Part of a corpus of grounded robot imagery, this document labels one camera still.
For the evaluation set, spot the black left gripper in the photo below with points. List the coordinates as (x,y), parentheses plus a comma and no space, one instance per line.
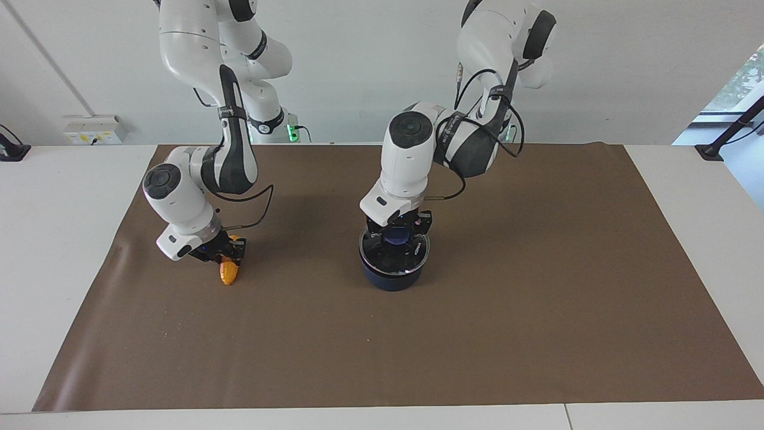
(400,220)

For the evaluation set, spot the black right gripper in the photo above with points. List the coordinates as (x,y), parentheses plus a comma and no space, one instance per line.
(209,249)

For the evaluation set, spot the yellow corn cob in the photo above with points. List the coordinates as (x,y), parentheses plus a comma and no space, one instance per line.
(228,273)

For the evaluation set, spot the glass lid purple knob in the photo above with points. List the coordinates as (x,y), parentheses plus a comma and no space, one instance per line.
(412,263)

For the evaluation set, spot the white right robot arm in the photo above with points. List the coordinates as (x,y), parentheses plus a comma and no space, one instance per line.
(179,203)

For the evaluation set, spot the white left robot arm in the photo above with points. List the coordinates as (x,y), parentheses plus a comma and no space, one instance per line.
(406,161)

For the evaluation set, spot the brown table mat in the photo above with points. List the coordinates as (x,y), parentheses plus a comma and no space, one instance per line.
(537,328)

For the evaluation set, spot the black table clamp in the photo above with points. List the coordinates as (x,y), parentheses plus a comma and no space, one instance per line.
(15,152)

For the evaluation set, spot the window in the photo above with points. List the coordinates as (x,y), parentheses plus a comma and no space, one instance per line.
(746,77)

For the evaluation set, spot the white wall socket strip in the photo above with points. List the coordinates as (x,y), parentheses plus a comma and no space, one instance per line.
(89,128)

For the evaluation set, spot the black camera stand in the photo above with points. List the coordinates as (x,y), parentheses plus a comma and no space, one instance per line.
(710,150)

